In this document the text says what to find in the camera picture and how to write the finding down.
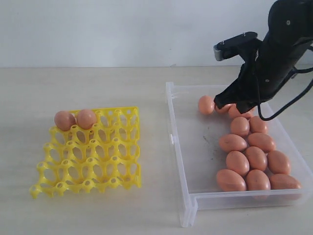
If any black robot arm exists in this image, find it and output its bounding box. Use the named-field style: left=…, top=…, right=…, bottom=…
left=214, top=0, right=313, bottom=113

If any yellow plastic egg tray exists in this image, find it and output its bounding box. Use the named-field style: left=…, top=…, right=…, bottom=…
left=29, top=107, right=142, bottom=198

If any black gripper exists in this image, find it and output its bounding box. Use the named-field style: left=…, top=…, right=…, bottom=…
left=214, top=40, right=279, bottom=114

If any clear plastic bin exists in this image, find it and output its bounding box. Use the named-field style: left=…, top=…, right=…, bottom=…
left=166, top=82, right=313, bottom=227

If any brown egg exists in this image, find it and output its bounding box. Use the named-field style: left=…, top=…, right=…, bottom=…
left=228, top=104, right=255, bottom=119
left=230, top=117, right=250, bottom=137
left=219, top=134, right=247, bottom=152
left=54, top=111, right=76, bottom=131
left=76, top=109, right=97, bottom=130
left=247, top=133, right=276, bottom=153
left=198, top=95, right=215, bottom=115
left=249, top=116, right=268, bottom=134
left=246, top=169, right=271, bottom=190
left=216, top=169, right=246, bottom=191
left=215, top=104, right=233, bottom=114
left=267, top=150, right=291, bottom=175
left=226, top=151, right=250, bottom=177
left=269, top=174, right=302, bottom=200
left=245, top=146, right=268, bottom=171

